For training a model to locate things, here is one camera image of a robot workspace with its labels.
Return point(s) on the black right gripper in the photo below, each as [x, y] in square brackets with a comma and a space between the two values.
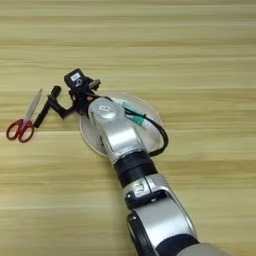
[80, 100]

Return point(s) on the black marker pen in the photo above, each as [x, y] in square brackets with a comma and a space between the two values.
[41, 115]

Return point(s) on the black box with white label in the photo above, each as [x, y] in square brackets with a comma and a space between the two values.
[76, 78]

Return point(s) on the white green glue stick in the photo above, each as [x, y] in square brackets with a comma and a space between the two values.
[140, 120]

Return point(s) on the beige round plate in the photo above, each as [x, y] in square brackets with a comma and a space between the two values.
[153, 133]

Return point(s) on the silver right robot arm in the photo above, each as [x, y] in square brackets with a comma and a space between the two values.
[120, 133]

